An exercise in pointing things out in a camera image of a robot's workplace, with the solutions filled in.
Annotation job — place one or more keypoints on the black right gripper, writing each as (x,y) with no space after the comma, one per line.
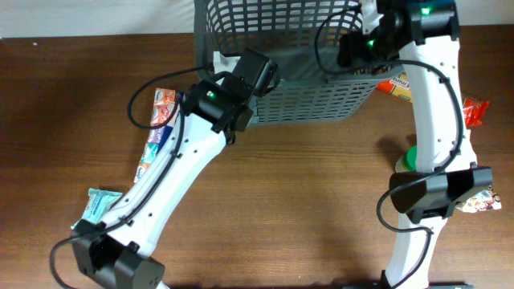
(351,52)

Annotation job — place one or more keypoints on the red spaghetti packet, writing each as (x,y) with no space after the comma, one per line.
(473,108)

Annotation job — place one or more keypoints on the grey plastic lattice basket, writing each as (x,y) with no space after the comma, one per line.
(302,37)

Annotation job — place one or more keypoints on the beige brown snack pouch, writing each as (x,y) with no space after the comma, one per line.
(484,200)

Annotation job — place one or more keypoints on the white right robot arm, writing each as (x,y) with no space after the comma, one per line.
(423,37)

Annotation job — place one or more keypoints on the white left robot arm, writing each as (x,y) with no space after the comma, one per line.
(116,251)

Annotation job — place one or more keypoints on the Kleenex tissue multipack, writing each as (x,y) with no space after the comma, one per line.
(164,101)

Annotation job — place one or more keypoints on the teal snack packet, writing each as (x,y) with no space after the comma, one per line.
(100,202)

